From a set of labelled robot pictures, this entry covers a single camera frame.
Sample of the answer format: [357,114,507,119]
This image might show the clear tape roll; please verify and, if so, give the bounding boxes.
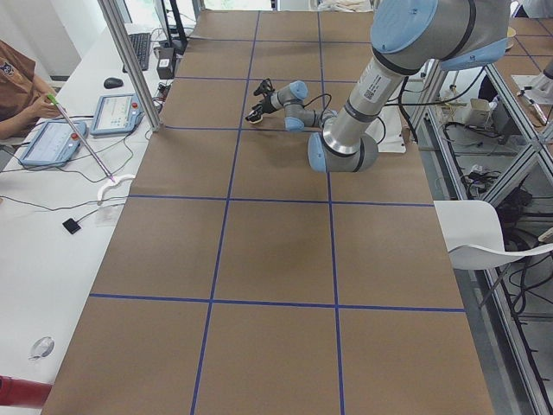
[29,336,55,361]

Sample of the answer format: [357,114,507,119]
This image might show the red cylinder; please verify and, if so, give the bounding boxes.
[1,375,52,409]

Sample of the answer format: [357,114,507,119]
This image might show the black keyboard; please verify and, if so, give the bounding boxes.
[128,33,151,71]

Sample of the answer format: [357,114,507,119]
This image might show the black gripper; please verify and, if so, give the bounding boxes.
[254,96,277,115]

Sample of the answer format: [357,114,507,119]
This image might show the aluminium frame post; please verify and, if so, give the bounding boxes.
[98,0,162,132]

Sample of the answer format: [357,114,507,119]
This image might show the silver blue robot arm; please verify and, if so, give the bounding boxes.
[245,79,338,132]
[308,0,510,172]

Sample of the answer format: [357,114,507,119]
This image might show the left teach pendant tablet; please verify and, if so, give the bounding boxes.
[19,120,81,167]

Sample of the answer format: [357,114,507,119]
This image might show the pink grabber stick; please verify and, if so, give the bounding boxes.
[47,93,115,183]

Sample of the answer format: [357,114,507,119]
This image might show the teach pendant tablet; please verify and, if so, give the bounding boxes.
[19,120,81,167]
[91,93,143,136]

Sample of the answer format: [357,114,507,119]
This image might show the right teach pendant tablet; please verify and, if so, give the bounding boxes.
[91,93,143,136]

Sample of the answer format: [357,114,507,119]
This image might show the small black square pad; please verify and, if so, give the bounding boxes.
[62,218,81,234]

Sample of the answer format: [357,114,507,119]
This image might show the white plastic chair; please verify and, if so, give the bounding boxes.
[434,200,552,270]

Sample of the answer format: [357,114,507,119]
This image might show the black power adapter box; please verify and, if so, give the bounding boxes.
[156,48,175,80]

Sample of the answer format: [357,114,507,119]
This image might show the black computer mouse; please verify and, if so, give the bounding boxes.
[103,77,124,89]

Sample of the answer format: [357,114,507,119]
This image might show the person in brown shirt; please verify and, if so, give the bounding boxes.
[1,41,60,140]

